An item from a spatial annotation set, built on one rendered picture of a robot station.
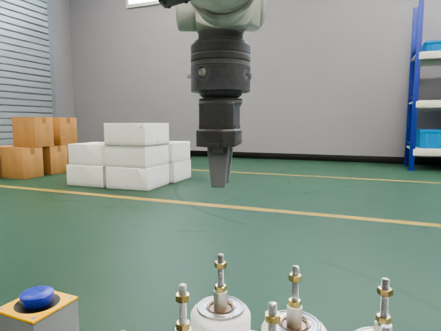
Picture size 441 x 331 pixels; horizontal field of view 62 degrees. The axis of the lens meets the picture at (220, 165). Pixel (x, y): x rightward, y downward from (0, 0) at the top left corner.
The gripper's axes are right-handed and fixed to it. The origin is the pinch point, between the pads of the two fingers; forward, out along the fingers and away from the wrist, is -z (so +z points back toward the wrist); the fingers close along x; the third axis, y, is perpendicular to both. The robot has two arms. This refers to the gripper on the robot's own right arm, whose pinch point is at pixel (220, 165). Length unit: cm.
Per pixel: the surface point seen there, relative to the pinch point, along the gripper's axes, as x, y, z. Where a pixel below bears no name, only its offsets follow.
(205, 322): -4.0, 1.7, -23.2
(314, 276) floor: 74, -22, -48
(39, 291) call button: -14.2, 21.2, -15.0
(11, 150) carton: 261, 248, -20
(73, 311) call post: -12.8, 17.5, -18.2
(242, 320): -2.4, -3.8, -23.2
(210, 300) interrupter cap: 1.6, 1.8, -22.6
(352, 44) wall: 478, -102, 112
